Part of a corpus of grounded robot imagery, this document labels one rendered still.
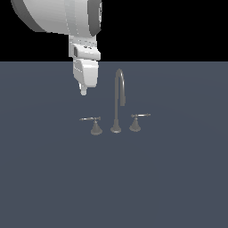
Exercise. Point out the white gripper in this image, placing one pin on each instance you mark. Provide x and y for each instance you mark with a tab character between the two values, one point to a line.
86	71

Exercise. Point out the grey gooseneck faucet spout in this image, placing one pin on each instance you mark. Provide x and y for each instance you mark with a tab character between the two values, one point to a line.
118	98

